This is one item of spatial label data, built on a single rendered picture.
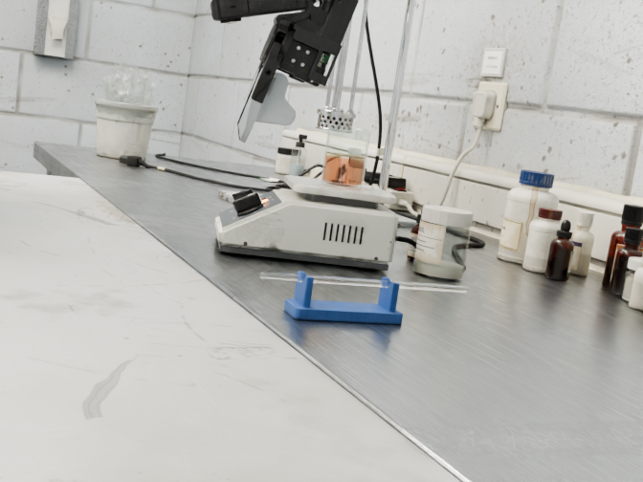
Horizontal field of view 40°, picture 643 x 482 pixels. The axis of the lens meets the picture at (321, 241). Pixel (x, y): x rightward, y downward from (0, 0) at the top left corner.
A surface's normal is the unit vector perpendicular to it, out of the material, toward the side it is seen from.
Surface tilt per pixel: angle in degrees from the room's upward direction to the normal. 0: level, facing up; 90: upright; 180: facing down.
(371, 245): 90
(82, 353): 0
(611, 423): 0
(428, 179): 90
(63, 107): 90
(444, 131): 90
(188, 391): 0
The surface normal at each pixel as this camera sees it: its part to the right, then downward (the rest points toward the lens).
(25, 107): 0.41, 0.19
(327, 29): 0.15, 0.17
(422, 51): -0.91, -0.07
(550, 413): 0.14, -0.98
